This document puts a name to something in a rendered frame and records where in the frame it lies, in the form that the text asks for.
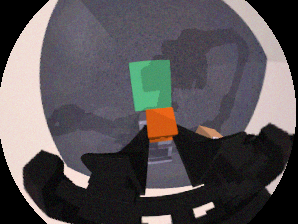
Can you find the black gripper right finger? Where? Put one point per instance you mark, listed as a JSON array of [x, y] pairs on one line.
[[198, 153]]

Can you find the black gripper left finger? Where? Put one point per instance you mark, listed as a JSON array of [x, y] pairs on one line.
[[132, 161]]

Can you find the orange l-shaped part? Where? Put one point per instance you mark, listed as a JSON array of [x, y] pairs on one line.
[[161, 124]]

